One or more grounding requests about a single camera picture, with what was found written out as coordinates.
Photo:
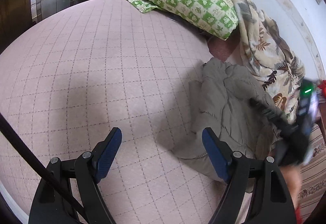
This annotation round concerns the red cloth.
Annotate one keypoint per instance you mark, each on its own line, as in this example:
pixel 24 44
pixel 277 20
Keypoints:
pixel 321 90

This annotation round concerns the dark red pillow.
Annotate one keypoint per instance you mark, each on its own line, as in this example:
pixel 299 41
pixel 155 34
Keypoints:
pixel 226 50

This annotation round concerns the grey puffer jacket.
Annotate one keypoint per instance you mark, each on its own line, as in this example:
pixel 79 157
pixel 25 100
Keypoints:
pixel 221 101

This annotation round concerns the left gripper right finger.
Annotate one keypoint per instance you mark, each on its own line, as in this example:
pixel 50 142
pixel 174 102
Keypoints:
pixel 270 202

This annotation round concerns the right hand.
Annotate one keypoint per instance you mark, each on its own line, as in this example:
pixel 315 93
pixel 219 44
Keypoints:
pixel 293 179

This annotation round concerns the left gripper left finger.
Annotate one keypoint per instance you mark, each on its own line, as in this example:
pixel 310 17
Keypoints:
pixel 88 170

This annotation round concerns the floral leaf blanket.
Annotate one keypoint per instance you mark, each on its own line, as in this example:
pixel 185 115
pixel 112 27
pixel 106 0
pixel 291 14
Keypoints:
pixel 268 57

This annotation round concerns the striped brown cushion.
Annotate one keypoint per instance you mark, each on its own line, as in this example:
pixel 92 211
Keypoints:
pixel 313 175

